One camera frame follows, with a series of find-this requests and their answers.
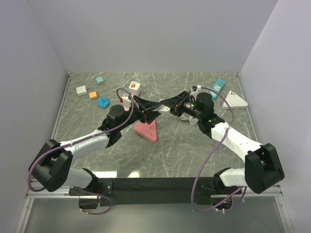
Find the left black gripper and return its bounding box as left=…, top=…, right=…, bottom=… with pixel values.
left=118, top=95, right=162, bottom=131

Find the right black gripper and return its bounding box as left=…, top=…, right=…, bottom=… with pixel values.
left=160, top=91, right=203, bottom=120

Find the pink triangular socket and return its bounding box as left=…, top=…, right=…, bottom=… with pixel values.
left=134, top=120, right=157, bottom=143

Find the white cube adapter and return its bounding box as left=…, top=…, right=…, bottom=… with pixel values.
left=129, top=81, right=141, bottom=96

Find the blue plug adapter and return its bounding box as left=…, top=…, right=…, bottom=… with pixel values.
left=97, top=98, right=110, bottom=109

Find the teal power strip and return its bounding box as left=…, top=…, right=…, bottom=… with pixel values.
left=210, top=79, right=225, bottom=100

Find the teal cube plug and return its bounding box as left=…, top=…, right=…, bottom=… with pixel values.
left=95, top=76, right=105, bottom=85

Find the yellow plug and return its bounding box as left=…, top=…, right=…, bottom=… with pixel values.
left=89, top=91, right=98, bottom=100

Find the white triangular socket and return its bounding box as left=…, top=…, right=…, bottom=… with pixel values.
left=222, top=91, right=248, bottom=110

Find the white square plug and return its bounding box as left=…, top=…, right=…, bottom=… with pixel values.
left=76, top=85, right=88, bottom=96

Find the white round plug adapter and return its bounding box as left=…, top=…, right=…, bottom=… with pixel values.
left=156, top=105, right=170, bottom=114

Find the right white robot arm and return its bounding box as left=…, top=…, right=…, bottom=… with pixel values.
left=160, top=91, right=285, bottom=194

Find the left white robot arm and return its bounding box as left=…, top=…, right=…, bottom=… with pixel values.
left=27, top=96, right=161, bottom=195

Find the black base beam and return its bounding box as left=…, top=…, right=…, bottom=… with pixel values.
left=68, top=176, right=241, bottom=211

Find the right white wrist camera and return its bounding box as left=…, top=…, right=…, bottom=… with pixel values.
left=189, top=85, right=202, bottom=97

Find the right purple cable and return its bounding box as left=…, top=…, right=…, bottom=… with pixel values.
left=190, top=86, right=247, bottom=214

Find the aluminium rail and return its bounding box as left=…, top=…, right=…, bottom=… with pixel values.
left=26, top=178, right=283, bottom=199

